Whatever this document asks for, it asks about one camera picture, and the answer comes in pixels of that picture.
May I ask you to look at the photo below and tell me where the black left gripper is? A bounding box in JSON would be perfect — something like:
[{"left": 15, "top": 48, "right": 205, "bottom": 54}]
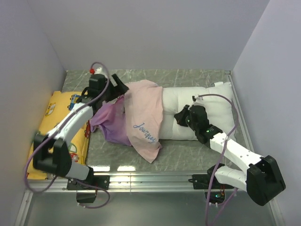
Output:
[{"left": 100, "top": 73, "right": 129, "bottom": 103}]

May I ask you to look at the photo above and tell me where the white pillow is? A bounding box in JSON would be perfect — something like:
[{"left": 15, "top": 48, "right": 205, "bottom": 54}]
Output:
[{"left": 159, "top": 82, "right": 235, "bottom": 140}]

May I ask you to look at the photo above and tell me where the aluminium frame rail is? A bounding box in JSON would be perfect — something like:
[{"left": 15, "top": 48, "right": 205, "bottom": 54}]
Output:
[{"left": 14, "top": 70, "right": 285, "bottom": 226}]

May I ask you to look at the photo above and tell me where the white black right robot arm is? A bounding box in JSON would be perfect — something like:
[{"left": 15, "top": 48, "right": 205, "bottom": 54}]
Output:
[{"left": 174, "top": 105, "right": 286, "bottom": 206}]

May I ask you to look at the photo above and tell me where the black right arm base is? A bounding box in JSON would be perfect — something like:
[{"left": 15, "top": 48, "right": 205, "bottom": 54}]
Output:
[{"left": 188, "top": 174, "right": 234, "bottom": 205}]

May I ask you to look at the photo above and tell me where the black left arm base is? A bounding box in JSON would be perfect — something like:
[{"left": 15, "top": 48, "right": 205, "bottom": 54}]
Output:
[{"left": 66, "top": 175, "right": 111, "bottom": 209}]

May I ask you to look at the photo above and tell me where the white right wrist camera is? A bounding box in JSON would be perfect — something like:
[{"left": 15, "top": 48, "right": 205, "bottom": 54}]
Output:
[{"left": 192, "top": 95, "right": 204, "bottom": 103}]

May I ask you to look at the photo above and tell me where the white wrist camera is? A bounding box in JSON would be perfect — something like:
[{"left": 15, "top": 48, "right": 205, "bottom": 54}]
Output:
[
  {"left": 192, "top": 95, "right": 204, "bottom": 103},
  {"left": 89, "top": 67, "right": 108, "bottom": 77}
]

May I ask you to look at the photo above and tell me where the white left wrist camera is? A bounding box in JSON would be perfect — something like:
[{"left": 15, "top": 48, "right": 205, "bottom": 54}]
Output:
[{"left": 89, "top": 67, "right": 108, "bottom": 77}]

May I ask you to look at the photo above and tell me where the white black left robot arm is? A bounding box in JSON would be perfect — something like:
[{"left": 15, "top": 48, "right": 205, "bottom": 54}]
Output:
[{"left": 32, "top": 73, "right": 129, "bottom": 189}]

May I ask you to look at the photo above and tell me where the pink purple pillowcase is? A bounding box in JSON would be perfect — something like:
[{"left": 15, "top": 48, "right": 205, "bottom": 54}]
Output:
[{"left": 89, "top": 80, "right": 163, "bottom": 163}]

